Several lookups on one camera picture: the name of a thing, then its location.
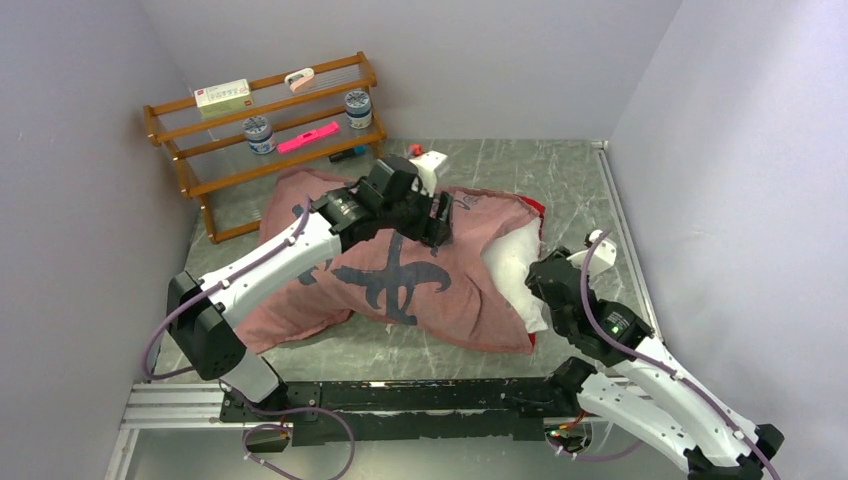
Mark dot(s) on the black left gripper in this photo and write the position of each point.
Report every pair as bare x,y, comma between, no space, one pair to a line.
433,231

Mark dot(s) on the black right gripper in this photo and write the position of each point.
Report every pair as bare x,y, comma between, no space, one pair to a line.
531,281

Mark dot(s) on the white pillow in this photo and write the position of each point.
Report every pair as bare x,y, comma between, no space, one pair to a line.
508,259

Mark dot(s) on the pink red patterned pillowcase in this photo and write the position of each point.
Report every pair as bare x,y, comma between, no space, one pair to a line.
446,291

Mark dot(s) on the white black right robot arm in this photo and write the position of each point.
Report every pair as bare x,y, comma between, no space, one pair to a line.
627,376

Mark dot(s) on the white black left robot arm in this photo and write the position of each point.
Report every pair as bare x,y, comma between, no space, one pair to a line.
398,193

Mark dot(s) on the black blue marker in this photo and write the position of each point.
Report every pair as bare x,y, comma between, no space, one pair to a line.
347,154

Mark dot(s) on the blue white jar right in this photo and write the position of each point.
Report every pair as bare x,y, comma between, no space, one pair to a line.
358,109

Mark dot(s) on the blue white jar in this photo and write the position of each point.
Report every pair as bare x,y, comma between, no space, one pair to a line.
358,109
259,135

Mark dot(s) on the pink highlighter marker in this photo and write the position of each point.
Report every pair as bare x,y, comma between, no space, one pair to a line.
308,137

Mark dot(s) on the pink white tape dispenser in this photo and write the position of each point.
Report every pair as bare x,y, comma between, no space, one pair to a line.
300,80

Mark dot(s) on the blue white jar left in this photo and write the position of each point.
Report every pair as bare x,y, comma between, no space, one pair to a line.
259,135

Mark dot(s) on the wooden shelf rack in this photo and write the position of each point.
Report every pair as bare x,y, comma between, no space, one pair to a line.
225,140

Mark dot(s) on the white green box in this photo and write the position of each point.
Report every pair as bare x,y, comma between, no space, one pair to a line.
223,99

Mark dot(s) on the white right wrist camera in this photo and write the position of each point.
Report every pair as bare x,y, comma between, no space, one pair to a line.
603,258

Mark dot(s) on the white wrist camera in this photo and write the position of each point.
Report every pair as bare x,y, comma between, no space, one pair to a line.
430,165
603,258

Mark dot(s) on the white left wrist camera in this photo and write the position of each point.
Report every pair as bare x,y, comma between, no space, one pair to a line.
430,165

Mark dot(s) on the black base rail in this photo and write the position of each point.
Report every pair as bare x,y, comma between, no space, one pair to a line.
523,409

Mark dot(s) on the aluminium frame rail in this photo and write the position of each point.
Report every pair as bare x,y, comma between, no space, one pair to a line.
196,406

